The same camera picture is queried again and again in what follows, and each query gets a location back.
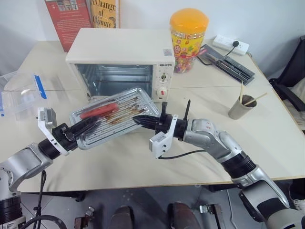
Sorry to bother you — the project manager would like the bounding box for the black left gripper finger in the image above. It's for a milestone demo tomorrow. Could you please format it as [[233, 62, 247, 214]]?
[[70, 115, 99, 132], [75, 118, 104, 138]]

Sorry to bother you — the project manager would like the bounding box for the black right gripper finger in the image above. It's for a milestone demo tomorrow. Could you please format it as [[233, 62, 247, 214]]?
[[134, 121, 160, 131], [132, 114, 163, 123]]

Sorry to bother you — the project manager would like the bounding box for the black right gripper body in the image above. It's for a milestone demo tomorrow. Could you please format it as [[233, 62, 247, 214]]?
[[154, 101, 173, 135]]

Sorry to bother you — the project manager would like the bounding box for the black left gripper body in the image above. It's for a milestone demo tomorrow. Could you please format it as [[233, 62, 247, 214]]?
[[51, 123, 81, 152]]

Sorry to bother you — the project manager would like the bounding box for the silver ribbed baking tray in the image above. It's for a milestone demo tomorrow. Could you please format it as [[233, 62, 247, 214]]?
[[69, 87, 161, 151]]

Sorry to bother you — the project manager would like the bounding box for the red sausage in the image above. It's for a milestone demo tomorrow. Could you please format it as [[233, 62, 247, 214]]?
[[79, 103, 119, 119]]

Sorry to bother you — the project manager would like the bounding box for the white oven knob red mark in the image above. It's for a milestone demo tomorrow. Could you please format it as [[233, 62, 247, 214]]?
[[155, 86, 169, 99]]

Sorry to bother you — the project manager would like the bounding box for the white toaster oven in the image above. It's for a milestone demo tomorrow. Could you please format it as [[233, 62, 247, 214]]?
[[65, 28, 176, 104]]

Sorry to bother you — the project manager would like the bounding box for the black zip tie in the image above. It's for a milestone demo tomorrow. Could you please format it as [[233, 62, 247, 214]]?
[[183, 99, 192, 123]]

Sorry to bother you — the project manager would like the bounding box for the blue box latch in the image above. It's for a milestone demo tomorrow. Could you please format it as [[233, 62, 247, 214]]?
[[33, 74, 47, 100]]

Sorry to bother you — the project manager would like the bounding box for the clear plastic storage box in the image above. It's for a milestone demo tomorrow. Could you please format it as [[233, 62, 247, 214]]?
[[0, 71, 70, 119]]

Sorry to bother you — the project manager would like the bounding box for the stainless steel cup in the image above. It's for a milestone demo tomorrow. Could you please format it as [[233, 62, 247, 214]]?
[[227, 94, 259, 120]]

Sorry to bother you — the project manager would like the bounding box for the metal caster wheel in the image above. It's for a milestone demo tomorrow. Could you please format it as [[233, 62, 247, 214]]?
[[199, 203, 224, 229], [73, 206, 96, 229]]

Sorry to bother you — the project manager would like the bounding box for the candy jar with orange lid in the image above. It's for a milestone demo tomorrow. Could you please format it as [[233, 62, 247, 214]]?
[[169, 8, 210, 74]]

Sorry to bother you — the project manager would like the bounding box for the dark grey ribbed rack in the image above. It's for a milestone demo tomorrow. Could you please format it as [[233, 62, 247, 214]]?
[[198, 43, 257, 86]]

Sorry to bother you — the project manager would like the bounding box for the dark brown rounded shape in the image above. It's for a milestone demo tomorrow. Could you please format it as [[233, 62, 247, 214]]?
[[110, 206, 135, 229], [167, 201, 203, 229]]

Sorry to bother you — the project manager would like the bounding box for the red book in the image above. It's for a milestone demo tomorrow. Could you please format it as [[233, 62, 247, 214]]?
[[44, 0, 94, 53]]

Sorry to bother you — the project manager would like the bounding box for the white power strip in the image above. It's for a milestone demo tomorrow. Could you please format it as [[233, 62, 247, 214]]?
[[212, 34, 250, 57]]

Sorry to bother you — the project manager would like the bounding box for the yellow book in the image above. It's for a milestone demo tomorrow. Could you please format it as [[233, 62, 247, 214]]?
[[89, 0, 122, 30]]

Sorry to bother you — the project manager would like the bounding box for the beige cushion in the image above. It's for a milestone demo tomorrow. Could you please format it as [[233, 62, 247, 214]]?
[[282, 78, 305, 131]]

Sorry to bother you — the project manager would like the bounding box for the black chair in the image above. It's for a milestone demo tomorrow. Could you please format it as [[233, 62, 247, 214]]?
[[268, 35, 305, 131]]

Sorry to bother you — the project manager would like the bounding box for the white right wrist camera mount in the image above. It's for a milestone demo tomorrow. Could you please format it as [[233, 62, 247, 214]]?
[[149, 114, 179, 159]]

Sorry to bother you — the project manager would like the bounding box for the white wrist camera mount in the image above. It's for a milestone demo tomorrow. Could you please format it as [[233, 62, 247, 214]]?
[[149, 114, 179, 159], [35, 107, 80, 157]]

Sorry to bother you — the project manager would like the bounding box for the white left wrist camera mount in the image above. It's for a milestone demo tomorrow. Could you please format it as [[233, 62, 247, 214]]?
[[35, 107, 80, 157]]

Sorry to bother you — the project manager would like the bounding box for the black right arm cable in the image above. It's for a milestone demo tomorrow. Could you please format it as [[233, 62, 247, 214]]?
[[157, 149, 211, 160]]

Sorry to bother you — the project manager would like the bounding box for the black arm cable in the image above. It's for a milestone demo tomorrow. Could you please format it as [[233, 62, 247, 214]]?
[[21, 170, 69, 229], [157, 149, 211, 160]]

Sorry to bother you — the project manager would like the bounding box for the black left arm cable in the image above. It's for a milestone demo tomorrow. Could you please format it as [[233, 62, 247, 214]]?
[[21, 170, 69, 229]]

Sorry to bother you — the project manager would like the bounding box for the black plug with cable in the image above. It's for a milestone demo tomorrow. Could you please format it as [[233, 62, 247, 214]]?
[[196, 40, 241, 65]]

